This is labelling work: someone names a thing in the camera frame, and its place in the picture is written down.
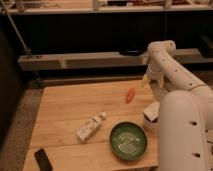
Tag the white plastic bottle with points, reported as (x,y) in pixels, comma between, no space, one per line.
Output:
(90,127)

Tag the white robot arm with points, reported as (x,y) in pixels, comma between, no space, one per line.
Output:
(185,114)

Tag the black smartphone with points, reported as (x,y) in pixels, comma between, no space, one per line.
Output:
(43,160)

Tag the green ceramic bowl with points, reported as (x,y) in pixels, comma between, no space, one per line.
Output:
(128,141)

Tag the metal diagonal pole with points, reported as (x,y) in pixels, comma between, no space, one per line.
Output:
(26,50)

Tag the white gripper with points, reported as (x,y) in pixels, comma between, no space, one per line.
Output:
(154,72)

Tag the grey metal shelf beam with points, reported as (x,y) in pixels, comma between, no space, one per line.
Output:
(102,60)

